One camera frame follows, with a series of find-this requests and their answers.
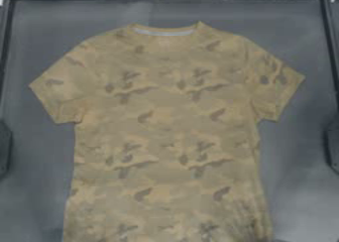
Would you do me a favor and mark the tan camouflage t-shirt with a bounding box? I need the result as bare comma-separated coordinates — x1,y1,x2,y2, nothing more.
28,20,307,242

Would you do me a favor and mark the black side bracket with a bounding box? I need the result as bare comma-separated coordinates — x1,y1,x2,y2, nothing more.
323,113,339,175
0,119,13,180

